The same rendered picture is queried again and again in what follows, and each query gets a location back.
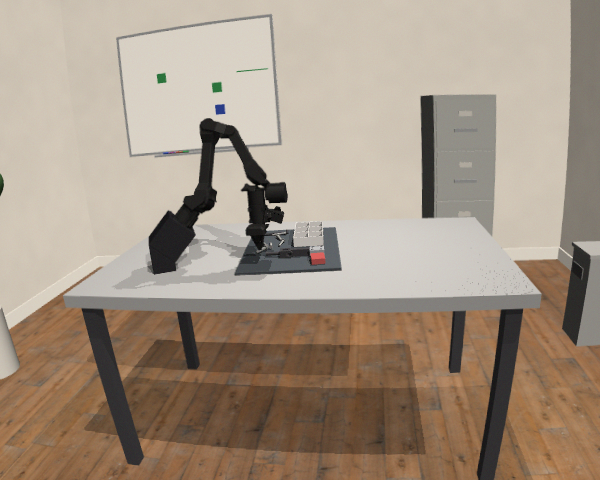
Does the dark grey flat bar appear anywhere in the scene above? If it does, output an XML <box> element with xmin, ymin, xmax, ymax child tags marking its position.
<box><xmin>287</xmin><ymin>248</ymin><xmax>310</xmax><ymax>257</ymax></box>

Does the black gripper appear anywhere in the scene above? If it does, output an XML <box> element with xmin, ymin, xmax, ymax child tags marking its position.
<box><xmin>246</xmin><ymin>204</ymin><xmax>269</xmax><ymax>250</ymax></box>

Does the red block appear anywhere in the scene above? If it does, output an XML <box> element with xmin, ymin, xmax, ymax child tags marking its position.
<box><xmin>310</xmin><ymin>252</ymin><xmax>325</xmax><ymax>265</ymax></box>

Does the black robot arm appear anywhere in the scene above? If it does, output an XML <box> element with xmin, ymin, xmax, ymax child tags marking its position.
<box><xmin>173</xmin><ymin>118</ymin><xmax>288</xmax><ymax>228</ymax></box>

